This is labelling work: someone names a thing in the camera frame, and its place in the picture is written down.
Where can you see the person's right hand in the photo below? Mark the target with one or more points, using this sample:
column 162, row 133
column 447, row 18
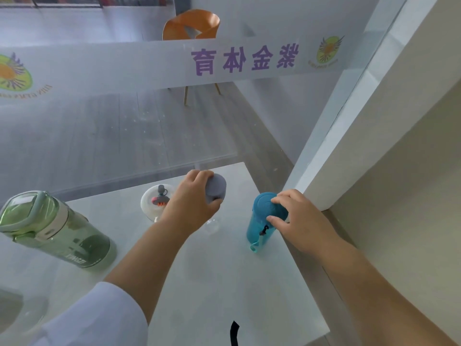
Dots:
column 306, row 227

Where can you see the person's left hand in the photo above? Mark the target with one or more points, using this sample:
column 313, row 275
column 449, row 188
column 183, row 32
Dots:
column 187, row 208

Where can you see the clear bottle grey cap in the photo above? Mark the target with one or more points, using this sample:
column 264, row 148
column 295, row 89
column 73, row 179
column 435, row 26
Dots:
column 216, row 187

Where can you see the clear bottle white ends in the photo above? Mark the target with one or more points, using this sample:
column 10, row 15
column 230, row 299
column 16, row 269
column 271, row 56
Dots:
column 149, row 205

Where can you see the teal water bottle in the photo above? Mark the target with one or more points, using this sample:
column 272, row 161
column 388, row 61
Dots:
column 257, row 219

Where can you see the green transparent bottle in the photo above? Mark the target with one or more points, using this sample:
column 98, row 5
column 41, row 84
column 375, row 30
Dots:
column 72, row 241

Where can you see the clear bottle white lid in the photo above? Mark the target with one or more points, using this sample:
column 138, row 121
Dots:
column 10, row 306

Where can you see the person's right forearm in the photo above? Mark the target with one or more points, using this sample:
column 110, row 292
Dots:
column 378, row 299

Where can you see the person's left forearm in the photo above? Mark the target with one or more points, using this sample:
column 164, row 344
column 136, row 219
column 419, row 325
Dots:
column 151, row 270

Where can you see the person's white shirt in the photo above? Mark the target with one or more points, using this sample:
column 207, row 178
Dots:
column 97, row 317

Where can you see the white table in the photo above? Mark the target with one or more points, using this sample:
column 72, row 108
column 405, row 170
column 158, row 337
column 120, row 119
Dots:
column 223, row 284

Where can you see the frosted band with purple print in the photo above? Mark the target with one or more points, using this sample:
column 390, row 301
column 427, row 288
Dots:
column 108, row 72

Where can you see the orange chair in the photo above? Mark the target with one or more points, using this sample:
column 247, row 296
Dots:
column 176, row 26

